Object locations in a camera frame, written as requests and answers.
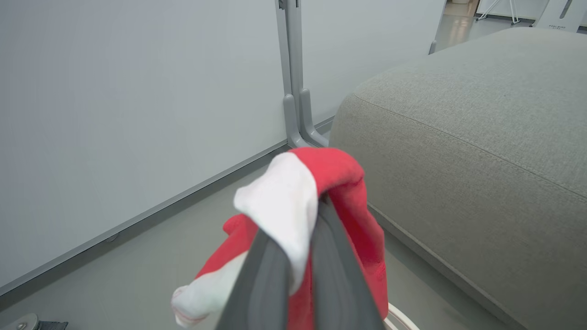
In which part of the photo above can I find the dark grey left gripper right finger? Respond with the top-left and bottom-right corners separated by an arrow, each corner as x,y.
311,195 -> 385,330

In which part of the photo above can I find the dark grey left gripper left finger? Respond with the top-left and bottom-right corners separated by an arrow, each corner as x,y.
216,228 -> 291,330

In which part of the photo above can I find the red and white garment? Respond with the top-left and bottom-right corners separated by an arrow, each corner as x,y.
171,147 -> 389,329

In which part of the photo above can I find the white perforated laundry basket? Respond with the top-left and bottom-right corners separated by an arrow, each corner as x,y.
383,302 -> 420,330

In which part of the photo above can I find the grey fabric sofa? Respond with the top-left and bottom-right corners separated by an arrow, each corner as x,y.
329,27 -> 587,330

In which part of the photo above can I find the white tripod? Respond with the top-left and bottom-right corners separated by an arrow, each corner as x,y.
475,0 -> 521,25

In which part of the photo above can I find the white floor stand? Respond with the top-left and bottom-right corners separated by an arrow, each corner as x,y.
532,0 -> 587,33

